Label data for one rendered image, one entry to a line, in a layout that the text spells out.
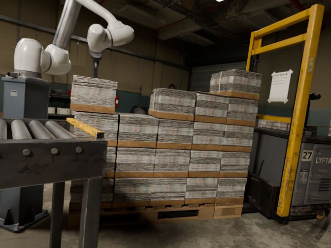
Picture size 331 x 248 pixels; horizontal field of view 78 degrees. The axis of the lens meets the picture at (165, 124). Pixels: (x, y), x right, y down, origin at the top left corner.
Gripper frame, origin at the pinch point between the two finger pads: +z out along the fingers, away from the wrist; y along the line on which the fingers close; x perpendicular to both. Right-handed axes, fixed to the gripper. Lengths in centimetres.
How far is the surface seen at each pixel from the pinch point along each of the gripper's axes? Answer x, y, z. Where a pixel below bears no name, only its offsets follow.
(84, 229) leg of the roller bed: 3, 99, -58
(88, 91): -3.0, 22.0, -7.2
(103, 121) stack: 7.9, 39.1, 0.8
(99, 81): 3.1, 15.8, -11.1
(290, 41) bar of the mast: 161, -36, -36
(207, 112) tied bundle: 87, 27, -4
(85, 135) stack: -2.8, 48.5, 6.0
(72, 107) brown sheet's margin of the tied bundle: -12.5, 32.4, -2.4
